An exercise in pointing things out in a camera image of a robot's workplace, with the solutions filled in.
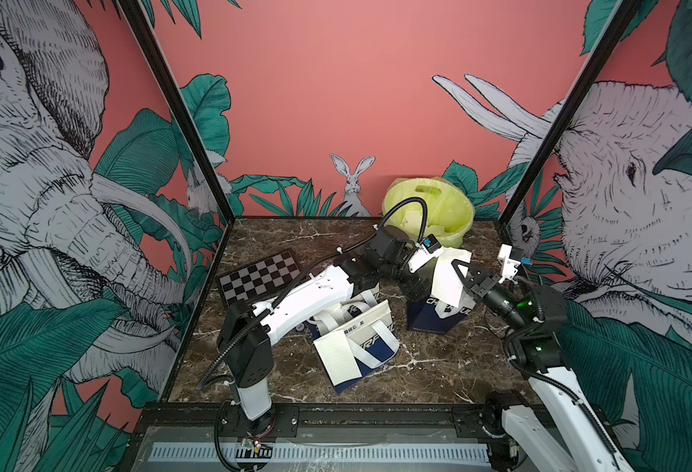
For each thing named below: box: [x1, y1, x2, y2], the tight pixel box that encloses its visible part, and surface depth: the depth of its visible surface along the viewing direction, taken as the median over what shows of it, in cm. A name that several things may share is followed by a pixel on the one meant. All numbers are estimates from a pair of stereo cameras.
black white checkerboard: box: [216, 248, 302, 308], surface depth 101 cm
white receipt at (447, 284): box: [432, 246, 472, 307], surface depth 66 cm
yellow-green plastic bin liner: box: [381, 177, 476, 249], surface depth 95 cm
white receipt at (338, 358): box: [312, 329, 363, 387], surface depth 65 cm
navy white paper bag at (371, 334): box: [310, 299, 401, 395], surface depth 67 cm
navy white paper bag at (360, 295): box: [305, 283, 383, 339], surface depth 72 cm
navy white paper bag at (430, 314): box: [406, 294, 477, 335], surface depth 80 cm
